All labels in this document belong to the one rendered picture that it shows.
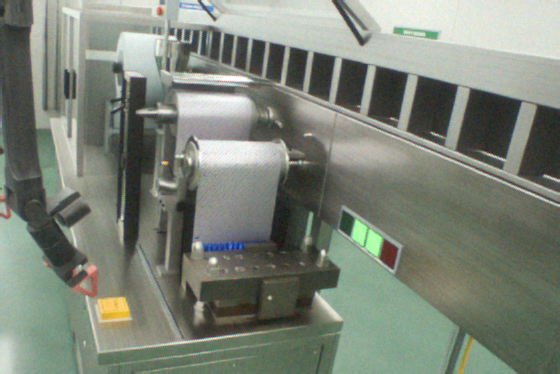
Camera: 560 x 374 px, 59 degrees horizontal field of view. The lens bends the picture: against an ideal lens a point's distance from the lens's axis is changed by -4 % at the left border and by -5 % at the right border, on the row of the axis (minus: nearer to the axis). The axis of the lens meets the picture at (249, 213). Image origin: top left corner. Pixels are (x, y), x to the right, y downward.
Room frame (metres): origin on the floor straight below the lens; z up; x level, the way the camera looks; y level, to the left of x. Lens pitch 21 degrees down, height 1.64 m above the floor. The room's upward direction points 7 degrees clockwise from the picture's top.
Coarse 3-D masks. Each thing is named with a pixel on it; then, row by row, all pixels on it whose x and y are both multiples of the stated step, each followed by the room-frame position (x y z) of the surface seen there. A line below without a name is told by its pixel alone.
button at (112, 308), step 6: (102, 300) 1.13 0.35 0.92; (108, 300) 1.13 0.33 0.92; (114, 300) 1.14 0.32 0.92; (120, 300) 1.14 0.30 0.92; (102, 306) 1.10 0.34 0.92; (108, 306) 1.11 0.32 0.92; (114, 306) 1.11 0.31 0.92; (120, 306) 1.11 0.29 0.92; (126, 306) 1.12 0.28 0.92; (102, 312) 1.08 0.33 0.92; (108, 312) 1.08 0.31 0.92; (114, 312) 1.09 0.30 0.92; (120, 312) 1.09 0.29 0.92; (126, 312) 1.10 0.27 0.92; (102, 318) 1.07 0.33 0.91; (108, 318) 1.08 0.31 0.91; (114, 318) 1.09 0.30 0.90; (120, 318) 1.09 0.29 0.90
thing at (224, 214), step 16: (208, 192) 1.32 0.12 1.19; (224, 192) 1.34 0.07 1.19; (240, 192) 1.36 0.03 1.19; (256, 192) 1.38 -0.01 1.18; (272, 192) 1.40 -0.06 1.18; (208, 208) 1.32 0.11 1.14; (224, 208) 1.34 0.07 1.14; (240, 208) 1.36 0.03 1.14; (256, 208) 1.38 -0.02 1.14; (272, 208) 1.40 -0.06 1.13; (208, 224) 1.32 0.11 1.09; (224, 224) 1.34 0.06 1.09; (240, 224) 1.36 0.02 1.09; (256, 224) 1.38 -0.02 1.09; (208, 240) 1.32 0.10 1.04; (224, 240) 1.34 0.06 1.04; (240, 240) 1.36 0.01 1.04; (256, 240) 1.39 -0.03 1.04
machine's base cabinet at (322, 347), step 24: (72, 312) 1.93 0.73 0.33; (72, 336) 1.99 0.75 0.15; (312, 336) 1.19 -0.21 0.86; (336, 336) 1.22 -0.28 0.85; (96, 360) 1.19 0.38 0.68; (144, 360) 1.00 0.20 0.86; (168, 360) 1.02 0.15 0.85; (192, 360) 1.05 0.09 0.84; (216, 360) 1.07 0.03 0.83; (240, 360) 1.10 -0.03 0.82; (264, 360) 1.13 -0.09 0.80; (288, 360) 1.16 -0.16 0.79; (312, 360) 1.20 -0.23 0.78
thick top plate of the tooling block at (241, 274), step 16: (208, 256) 1.25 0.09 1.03; (224, 256) 1.27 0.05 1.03; (240, 256) 1.28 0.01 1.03; (256, 256) 1.30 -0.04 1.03; (272, 256) 1.30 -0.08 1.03; (288, 256) 1.32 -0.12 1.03; (304, 256) 1.33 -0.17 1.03; (192, 272) 1.17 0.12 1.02; (224, 272) 1.17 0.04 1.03; (240, 272) 1.18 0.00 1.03; (256, 272) 1.20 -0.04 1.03; (272, 272) 1.21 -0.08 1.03; (288, 272) 1.22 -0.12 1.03; (304, 272) 1.23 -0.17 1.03; (320, 272) 1.25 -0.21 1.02; (336, 272) 1.27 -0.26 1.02; (192, 288) 1.16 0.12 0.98; (208, 288) 1.12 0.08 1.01; (224, 288) 1.14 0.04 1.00; (240, 288) 1.15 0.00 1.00; (256, 288) 1.17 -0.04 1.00; (304, 288) 1.23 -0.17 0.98; (320, 288) 1.26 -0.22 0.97
